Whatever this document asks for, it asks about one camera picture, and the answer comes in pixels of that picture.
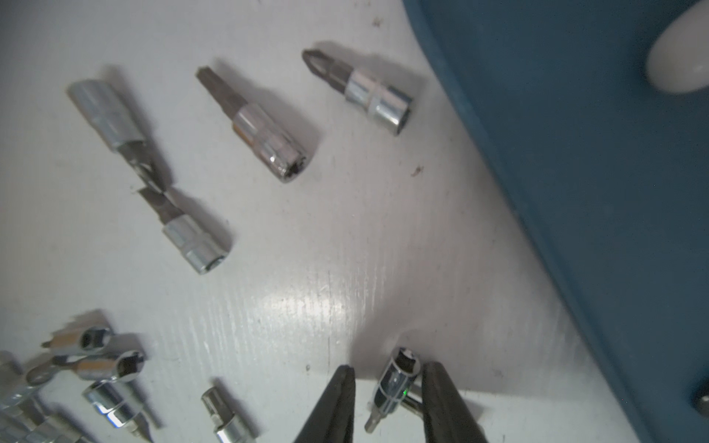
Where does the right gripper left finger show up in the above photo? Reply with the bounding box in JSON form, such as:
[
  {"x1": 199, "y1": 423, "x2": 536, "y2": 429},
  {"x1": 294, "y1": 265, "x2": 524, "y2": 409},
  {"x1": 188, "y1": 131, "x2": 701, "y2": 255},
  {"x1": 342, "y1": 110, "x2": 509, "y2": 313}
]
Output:
[{"x1": 295, "y1": 365, "x2": 356, "y2": 443}]

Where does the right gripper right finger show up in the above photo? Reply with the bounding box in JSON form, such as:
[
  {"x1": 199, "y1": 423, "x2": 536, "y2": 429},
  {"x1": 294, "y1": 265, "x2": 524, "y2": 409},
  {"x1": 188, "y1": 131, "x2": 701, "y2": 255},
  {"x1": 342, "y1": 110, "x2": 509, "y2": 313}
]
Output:
[{"x1": 421, "y1": 362, "x2": 487, "y2": 443}]

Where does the silver socket bit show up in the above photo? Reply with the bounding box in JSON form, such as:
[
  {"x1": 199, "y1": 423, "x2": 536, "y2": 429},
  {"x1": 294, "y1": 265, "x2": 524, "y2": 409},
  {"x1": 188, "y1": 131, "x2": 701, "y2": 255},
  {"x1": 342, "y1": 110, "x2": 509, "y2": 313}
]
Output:
[
  {"x1": 21, "y1": 350, "x2": 146, "y2": 386},
  {"x1": 1, "y1": 396, "x2": 92, "y2": 443},
  {"x1": 365, "y1": 347, "x2": 422, "y2": 434},
  {"x1": 66, "y1": 79, "x2": 166, "y2": 194},
  {"x1": 82, "y1": 380, "x2": 153, "y2": 442},
  {"x1": 201, "y1": 387, "x2": 256, "y2": 443},
  {"x1": 42, "y1": 325, "x2": 114, "y2": 356},
  {"x1": 302, "y1": 49, "x2": 413, "y2": 136},
  {"x1": 401, "y1": 395, "x2": 425, "y2": 419},
  {"x1": 138, "y1": 188, "x2": 227, "y2": 275},
  {"x1": 196, "y1": 66, "x2": 308, "y2": 183}
]

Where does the teal tray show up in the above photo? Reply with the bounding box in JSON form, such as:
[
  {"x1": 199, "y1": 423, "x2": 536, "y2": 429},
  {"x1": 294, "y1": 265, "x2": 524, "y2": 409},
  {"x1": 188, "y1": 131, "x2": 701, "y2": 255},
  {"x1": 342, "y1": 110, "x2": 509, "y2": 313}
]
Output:
[{"x1": 404, "y1": 1, "x2": 708, "y2": 442}]

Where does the white handled knife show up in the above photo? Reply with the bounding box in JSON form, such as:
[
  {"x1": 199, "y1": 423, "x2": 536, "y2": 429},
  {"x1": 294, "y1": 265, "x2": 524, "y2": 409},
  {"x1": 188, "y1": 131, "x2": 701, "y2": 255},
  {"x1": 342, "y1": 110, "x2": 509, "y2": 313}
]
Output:
[{"x1": 645, "y1": 0, "x2": 708, "y2": 94}]

